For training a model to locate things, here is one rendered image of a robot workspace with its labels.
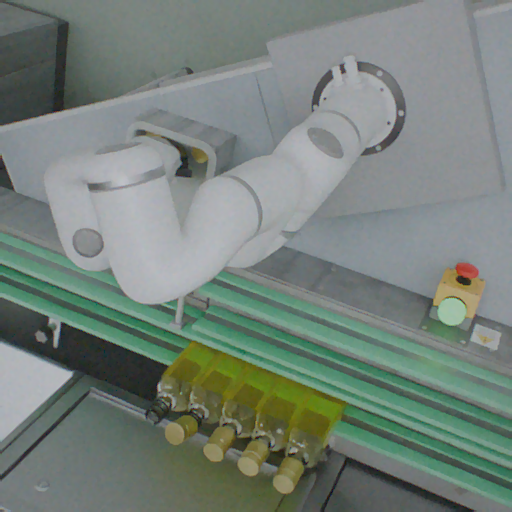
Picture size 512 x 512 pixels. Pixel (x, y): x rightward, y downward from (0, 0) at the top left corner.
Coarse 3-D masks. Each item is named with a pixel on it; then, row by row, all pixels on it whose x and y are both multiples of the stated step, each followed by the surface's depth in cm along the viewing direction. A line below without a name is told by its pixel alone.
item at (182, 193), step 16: (144, 128) 145; (160, 128) 144; (176, 144) 152; (192, 144) 143; (208, 144) 142; (192, 160) 152; (208, 160) 143; (192, 176) 154; (208, 176) 144; (176, 192) 156; (192, 192) 155; (176, 208) 158
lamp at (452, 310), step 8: (440, 304) 137; (448, 304) 135; (456, 304) 135; (464, 304) 136; (440, 312) 136; (448, 312) 136; (456, 312) 135; (464, 312) 136; (448, 320) 136; (456, 320) 136
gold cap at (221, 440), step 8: (216, 432) 127; (224, 432) 127; (232, 432) 128; (208, 440) 127; (216, 440) 125; (224, 440) 126; (232, 440) 128; (208, 448) 125; (216, 448) 125; (224, 448) 125; (208, 456) 126; (216, 456) 125
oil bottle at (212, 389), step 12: (216, 360) 140; (228, 360) 141; (240, 360) 142; (216, 372) 138; (228, 372) 138; (240, 372) 139; (204, 384) 134; (216, 384) 135; (228, 384) 135; (192, 396) 133; (204, 396) 132; (216, 396) 132; (216, 408) 132; (204, 420) 133; (216, 420) 134
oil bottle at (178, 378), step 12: (192, 348) 143; (204, 348) 143; (180, 360) 139; (192, 360) 140; (204, 360) 141; (168, 372) 136; (180, 372) 137; (192, 372) 137; (204, 372) 139; (168, 384) 134; (180, 384) 134; (192, 384) 135; (156, 396) 135; (180, 396) 133; (180, 408) 135
